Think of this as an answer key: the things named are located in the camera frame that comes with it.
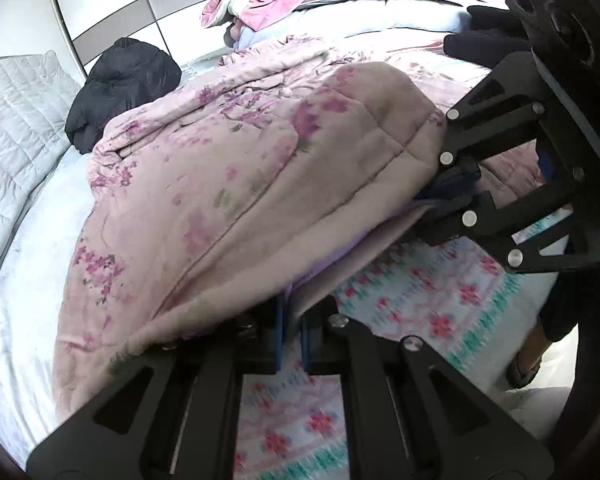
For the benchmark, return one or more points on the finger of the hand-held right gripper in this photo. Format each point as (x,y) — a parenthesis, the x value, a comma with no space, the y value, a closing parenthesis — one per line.
(457,177)
(480,227)

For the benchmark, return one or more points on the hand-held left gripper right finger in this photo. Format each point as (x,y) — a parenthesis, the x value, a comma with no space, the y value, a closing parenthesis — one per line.
(307,342)

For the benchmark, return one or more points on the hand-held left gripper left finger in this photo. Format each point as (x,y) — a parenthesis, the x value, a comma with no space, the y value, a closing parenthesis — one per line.
(279,332)

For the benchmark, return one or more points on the pink floral padded coat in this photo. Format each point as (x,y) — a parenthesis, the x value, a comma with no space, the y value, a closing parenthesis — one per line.
(230,185)

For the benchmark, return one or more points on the black fleece garment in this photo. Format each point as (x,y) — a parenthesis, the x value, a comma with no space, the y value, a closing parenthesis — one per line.
(480,42)

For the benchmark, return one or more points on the patterned knit-print bed sheet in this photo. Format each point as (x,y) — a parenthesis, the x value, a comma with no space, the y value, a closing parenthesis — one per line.
(430,300)

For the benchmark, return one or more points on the person's leg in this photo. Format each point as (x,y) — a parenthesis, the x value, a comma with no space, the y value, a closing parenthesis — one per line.
(555,310)

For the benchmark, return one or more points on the grey shoe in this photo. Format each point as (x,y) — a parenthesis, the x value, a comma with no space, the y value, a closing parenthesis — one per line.
(522,375)

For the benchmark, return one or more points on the light blue quilt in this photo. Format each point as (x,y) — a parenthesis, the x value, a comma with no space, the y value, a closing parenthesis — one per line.
(405,15)

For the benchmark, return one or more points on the pale white bed sheet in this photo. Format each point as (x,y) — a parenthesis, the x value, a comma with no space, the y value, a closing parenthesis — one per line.
(25,285)

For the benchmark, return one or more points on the black puffer jacket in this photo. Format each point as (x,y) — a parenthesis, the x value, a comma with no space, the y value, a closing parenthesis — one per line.
(125,80)

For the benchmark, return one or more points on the grey quilted headboard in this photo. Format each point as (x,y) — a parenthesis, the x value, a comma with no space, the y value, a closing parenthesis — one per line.
(15,120)

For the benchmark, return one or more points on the white and grey wardrobe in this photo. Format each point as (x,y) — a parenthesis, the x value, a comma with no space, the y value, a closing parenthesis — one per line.
(110,5)

